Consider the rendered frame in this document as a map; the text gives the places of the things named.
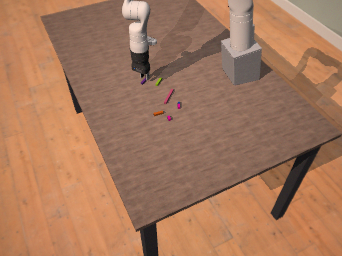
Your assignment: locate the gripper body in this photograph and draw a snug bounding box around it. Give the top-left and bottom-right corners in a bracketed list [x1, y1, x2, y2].
[130, 36, 157, 75]

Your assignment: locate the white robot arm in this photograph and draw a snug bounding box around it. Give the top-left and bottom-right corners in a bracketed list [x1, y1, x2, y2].
[122, 0, 255, 51]

